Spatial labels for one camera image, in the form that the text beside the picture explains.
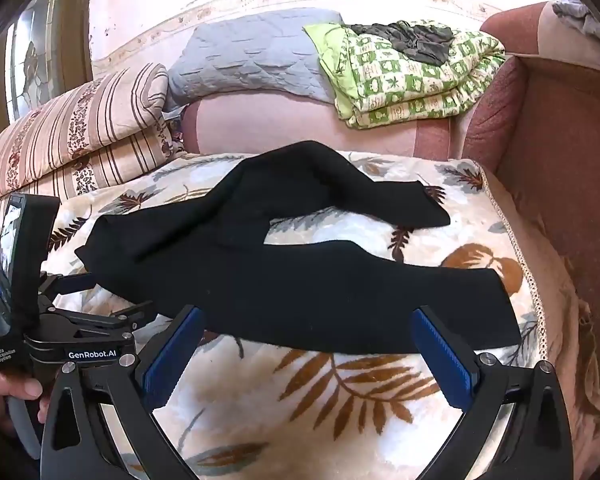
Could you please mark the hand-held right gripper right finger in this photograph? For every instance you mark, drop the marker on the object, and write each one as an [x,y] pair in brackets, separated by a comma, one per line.
[442,360]

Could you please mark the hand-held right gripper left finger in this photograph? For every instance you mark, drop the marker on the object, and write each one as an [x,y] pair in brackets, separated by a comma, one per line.
[172,357]

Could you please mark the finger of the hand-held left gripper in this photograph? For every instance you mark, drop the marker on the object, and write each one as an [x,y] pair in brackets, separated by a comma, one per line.
[115,321]
[77,282]

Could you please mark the black pants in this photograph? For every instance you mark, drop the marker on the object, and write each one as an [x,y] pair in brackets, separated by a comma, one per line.
[290,270]

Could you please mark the person's left hand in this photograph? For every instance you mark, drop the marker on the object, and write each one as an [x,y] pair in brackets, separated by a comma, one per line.
[22,390]

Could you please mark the leaf print blanket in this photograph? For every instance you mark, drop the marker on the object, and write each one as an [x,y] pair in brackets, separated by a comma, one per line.
[350,390]

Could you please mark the striped folded mattress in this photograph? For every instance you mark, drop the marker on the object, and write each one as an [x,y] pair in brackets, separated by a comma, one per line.
[80,135]

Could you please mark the wooden door with glass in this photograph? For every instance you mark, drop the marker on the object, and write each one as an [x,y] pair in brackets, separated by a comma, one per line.
[35,50]

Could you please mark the pink sofa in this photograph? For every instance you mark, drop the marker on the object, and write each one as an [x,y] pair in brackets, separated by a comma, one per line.
[555,160]

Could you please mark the green patterned quilt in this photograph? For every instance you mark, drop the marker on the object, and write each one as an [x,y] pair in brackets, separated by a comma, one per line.
[410,80]

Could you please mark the grey quilted pillow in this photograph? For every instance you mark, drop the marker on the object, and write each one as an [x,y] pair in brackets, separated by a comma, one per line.
[250,55]

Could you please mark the dark grey garment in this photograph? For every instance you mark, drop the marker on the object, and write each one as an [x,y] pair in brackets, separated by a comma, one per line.
[412,37]

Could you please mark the grey crumpled cloth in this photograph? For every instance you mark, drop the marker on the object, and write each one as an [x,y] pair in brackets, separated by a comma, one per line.
[577,15]

